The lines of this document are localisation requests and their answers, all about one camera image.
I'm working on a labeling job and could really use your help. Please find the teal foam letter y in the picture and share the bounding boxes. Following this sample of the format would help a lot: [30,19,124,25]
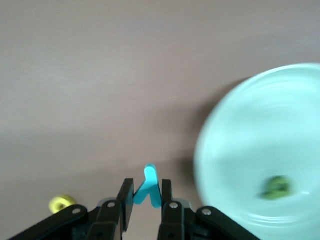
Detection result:
[133,163,162,210]

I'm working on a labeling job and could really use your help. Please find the green plate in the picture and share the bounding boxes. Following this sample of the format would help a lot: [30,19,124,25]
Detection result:
[193,62,320,240]

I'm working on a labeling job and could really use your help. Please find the green foam letter g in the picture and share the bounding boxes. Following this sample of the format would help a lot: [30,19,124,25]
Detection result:
[259,175,293,201]

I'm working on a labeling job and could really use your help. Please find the yellow foam letter d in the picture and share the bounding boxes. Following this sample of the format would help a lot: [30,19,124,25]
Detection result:
[48,194,77,215]

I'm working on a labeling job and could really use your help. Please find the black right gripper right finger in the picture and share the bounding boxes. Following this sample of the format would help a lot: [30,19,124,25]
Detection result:
[157,179,261,240]

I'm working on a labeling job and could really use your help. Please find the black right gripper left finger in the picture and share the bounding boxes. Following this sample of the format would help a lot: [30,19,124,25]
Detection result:
[8,178,135,240]

